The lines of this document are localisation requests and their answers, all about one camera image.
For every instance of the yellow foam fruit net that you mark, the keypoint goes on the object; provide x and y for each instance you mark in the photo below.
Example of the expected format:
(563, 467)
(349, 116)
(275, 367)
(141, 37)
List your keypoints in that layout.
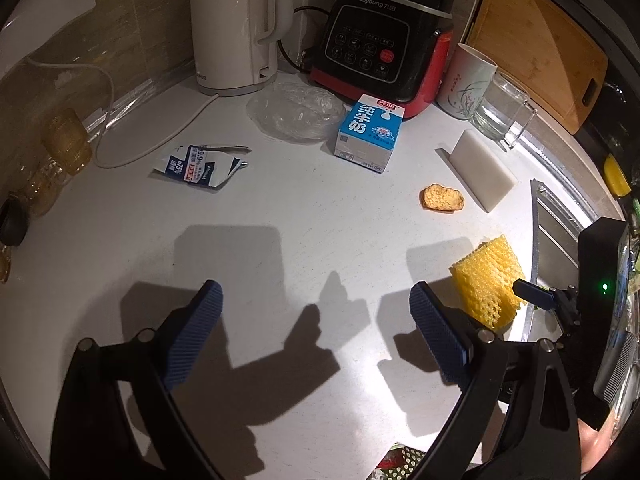
(487, 280)

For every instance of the clear glass mug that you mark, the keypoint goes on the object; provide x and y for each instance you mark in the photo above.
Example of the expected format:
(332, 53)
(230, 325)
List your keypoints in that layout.
(500, 110)

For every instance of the torn blue white wrapper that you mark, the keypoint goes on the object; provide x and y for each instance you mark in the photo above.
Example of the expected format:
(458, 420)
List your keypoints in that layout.
(192, 167)

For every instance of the amber glass jar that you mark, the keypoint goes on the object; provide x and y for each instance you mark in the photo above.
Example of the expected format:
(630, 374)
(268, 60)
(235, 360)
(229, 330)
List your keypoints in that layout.
(5, 262)
(65, 140)
(41, 187)

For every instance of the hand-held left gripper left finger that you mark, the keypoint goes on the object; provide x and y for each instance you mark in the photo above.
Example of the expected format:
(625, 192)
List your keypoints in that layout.
(192, 335)

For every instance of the clear plastic bag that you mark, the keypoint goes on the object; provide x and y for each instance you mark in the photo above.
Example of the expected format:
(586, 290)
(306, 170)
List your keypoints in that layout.
(290, 110)

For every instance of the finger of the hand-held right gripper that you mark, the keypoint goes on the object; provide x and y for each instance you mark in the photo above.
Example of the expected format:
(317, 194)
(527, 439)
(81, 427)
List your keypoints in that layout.
(535, 293)
(616, 365)

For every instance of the blue and white milk carton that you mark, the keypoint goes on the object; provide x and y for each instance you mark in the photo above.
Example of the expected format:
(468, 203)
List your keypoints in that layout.
(367, 135)

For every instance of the stainless steel sink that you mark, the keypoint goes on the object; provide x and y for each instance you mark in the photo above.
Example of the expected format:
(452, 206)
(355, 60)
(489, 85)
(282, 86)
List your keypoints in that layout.
(555, 240)

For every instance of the yellow bowl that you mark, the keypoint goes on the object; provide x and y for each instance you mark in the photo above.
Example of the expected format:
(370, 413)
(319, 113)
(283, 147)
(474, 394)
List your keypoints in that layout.
(616, 175)

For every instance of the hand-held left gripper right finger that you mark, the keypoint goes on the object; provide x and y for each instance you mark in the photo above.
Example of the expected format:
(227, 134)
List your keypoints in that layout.
(440, 335)

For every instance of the wooden cutting board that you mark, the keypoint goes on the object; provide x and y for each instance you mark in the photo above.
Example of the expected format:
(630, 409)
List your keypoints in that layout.
(540, 45)

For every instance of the white foam block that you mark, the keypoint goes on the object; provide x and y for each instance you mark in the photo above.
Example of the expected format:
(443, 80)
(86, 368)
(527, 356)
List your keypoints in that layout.
(482, 170)

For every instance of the black and red blender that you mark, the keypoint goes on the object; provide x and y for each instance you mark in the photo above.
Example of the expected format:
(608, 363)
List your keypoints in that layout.
(370, 45)

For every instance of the dark round jar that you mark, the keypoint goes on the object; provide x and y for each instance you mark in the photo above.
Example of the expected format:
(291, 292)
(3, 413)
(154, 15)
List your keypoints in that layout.
(12, 222)

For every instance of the pale ceramic cup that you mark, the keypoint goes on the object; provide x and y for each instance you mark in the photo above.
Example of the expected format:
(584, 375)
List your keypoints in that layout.
(462, 85)

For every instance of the white electric kettle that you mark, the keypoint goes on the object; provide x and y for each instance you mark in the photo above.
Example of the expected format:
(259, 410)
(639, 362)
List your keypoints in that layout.
(230, 25)

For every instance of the person's right hand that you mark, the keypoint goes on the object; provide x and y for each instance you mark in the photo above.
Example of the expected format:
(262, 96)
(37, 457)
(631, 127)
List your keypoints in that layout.
(595, 447)

